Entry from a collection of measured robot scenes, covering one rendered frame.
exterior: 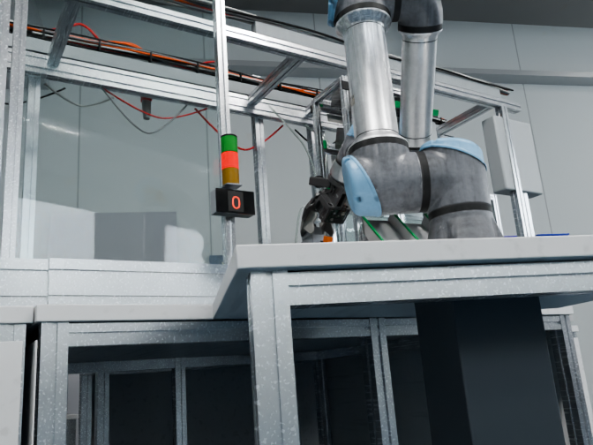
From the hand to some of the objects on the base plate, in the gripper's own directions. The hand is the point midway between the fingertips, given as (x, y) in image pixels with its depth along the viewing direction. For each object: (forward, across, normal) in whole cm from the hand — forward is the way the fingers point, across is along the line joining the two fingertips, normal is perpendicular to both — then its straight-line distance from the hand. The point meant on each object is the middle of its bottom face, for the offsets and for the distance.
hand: (310, 231), depth 167 cm
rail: (+2, -27, -29) cm, 40 cm away
